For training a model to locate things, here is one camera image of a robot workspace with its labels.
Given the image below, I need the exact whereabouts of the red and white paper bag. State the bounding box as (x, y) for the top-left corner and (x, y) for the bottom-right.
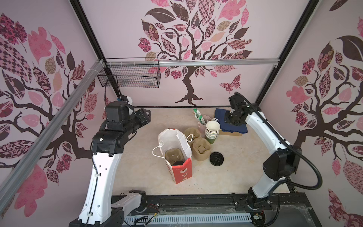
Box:
(152, 129), (194, 184)

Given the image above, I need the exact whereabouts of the single pulp cup carrier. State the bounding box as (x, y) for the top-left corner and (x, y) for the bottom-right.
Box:
(165, 148), (185, 165)

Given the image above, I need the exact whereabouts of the black plastic cup lid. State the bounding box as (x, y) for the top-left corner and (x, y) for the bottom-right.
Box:
(172, 160), (184, 166)

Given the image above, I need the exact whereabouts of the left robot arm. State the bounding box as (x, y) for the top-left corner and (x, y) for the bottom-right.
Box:
(69, 101), (151, 227)

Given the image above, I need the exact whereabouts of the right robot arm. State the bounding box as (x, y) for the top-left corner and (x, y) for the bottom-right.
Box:
(225, 92), (323, 199)

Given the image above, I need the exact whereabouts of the dark blue napkin stack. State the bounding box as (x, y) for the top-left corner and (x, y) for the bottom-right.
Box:
(215, 108), (248, 134)

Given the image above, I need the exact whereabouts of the brown cardboard box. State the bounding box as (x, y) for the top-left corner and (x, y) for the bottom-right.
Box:
(219, 130), (243, 136)

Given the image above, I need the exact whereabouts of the stack of paper cups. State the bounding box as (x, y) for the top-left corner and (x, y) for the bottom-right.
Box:
(205, 121), (220, 144)

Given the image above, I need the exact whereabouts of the pink straw holder cup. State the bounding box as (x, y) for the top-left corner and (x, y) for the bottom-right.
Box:
(198, 115), (212, 134)

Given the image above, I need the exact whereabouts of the green wrapped straw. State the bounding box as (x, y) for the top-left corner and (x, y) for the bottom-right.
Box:
(193, 108), (206, 125)

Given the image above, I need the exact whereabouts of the brown pulp cup carrier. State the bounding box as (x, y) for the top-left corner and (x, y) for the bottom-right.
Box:
(183, 128), (212, 161)

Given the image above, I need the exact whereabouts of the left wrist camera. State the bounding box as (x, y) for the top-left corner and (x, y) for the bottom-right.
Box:
(121, 95), (133, 109)

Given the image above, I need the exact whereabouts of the black wire basket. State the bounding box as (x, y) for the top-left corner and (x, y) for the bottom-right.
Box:
(97, 57), (161, 89)

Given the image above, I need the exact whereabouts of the aluminium rail back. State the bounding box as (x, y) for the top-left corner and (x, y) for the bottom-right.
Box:
(106, 58), (280, 67)

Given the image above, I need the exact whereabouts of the aluminium rail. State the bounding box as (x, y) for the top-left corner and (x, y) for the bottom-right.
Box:
(1, 59), (105, 212)
(106, 58), (280, 67)

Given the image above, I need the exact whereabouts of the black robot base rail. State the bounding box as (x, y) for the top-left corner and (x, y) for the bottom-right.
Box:
(113, 194), (284, 219)

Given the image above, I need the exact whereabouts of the white slotted cable duct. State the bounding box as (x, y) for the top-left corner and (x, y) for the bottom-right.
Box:
(124, 213), (252, 227)

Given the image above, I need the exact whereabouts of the aluminium rail left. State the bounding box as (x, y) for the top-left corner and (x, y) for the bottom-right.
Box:
(1, 59), (105, 212)

